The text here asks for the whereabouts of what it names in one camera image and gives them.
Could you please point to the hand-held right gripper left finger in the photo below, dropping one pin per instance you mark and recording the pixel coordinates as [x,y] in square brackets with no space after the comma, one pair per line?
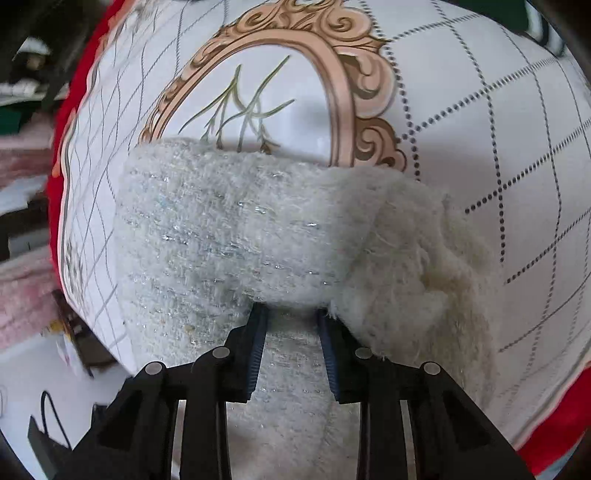
[258,341]

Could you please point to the white grid printed cloth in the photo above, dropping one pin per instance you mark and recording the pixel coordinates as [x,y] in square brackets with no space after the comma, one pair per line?
[461,92]

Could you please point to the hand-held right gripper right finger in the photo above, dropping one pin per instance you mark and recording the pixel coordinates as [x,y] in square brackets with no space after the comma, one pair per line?
[328,355]

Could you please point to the pink fuzzy cloth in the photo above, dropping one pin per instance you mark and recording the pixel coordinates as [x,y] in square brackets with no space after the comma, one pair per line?
[23,295]

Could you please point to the white fuzzy jacket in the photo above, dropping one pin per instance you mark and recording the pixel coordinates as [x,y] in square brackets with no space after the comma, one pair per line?
[207,230]

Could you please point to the red floral blanket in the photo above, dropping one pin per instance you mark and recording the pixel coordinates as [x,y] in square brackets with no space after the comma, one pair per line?
[554,457]

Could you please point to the green pants with white stripes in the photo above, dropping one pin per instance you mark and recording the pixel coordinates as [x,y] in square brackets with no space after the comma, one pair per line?
[521,14]

